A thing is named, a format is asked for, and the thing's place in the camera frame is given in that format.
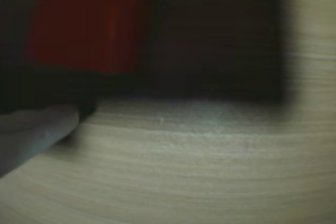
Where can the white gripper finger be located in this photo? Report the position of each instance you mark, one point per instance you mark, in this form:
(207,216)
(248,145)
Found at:
(13,30)
(31,134)

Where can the orange cube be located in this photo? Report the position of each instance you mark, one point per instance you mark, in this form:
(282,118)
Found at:
(86,24)

